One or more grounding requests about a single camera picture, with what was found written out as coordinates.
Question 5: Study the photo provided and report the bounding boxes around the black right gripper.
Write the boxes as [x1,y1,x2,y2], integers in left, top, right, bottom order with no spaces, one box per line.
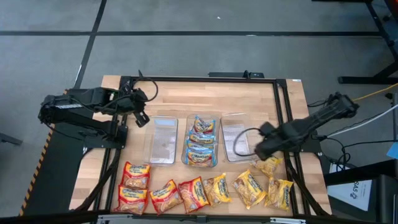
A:
[254,121,285,162]

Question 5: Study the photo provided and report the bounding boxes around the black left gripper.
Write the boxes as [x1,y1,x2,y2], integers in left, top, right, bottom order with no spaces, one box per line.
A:
[119,88,150,128]

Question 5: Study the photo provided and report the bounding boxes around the yellow Maruchan ramen pack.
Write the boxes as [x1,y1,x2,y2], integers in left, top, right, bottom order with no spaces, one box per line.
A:
[264,176,294,212]
[203,172,233,208]
[231,169,268,210]
[250,155,284,178]

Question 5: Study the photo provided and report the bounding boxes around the clear plastic bin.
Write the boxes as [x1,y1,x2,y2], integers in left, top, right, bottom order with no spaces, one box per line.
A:
[220,112,261,164]
[143,114,180,166]
[181,113,221,169]

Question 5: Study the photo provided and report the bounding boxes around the white paper sign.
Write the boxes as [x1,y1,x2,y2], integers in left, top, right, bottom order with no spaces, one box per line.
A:
[326,162,373,212]

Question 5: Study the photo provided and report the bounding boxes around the black platform hazard stripes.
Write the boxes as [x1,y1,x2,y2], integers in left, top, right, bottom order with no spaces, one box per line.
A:
[19,88,108,216]

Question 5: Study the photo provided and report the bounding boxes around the blue object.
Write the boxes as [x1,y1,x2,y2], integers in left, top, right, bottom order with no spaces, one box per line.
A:
[386,141,398,160]

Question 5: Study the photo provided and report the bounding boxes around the dark metal foot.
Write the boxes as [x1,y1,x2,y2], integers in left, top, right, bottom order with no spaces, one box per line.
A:
[0,132,23,146]

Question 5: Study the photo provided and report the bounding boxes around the black furniture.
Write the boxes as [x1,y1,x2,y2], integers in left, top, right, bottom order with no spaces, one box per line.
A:
[323,158,398,224]

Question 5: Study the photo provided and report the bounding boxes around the black crossbar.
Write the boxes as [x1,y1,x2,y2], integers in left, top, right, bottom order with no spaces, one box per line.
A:
[0,208,398,224]

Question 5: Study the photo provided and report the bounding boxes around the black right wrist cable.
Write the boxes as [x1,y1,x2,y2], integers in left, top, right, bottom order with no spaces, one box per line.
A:
[233,126,264,157]

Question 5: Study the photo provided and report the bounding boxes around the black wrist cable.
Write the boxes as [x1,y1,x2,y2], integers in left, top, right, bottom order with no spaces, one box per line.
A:
[133,76,159,103]
[233,126,264,157]

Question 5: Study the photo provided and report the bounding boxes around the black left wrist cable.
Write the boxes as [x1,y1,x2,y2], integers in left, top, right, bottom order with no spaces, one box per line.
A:
[133,76,159,103]

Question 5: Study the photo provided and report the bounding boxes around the black metal table frame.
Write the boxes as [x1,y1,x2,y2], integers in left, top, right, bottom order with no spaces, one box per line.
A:
[93,75,313,219]

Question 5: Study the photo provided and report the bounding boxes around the black frame post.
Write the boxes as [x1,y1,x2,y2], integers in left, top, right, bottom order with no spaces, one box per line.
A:
[284,149,332,217]
[74,148,123,212]

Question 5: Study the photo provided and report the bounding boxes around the black floor cable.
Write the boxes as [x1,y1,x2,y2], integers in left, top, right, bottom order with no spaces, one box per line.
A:
[307,96,330,110]
[320,136,398,170]

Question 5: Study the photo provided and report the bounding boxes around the black bracket bar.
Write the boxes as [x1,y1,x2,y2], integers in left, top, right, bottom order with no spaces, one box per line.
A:
[207,70,266,80]

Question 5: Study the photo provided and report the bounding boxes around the silver metal bracket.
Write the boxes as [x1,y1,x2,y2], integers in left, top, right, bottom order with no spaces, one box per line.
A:
[269,217,307,224]
[96,213,134,224]

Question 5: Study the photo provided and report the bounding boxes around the white cable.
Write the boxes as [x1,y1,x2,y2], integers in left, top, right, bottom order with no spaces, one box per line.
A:
[326,104,398,138]

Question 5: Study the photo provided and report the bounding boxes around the black desk frame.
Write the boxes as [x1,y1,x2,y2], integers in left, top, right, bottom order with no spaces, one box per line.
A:
[312,0,398,85]

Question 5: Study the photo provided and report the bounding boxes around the yellow extension cord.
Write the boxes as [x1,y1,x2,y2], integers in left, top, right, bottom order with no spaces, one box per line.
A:
[353,82,398,102]

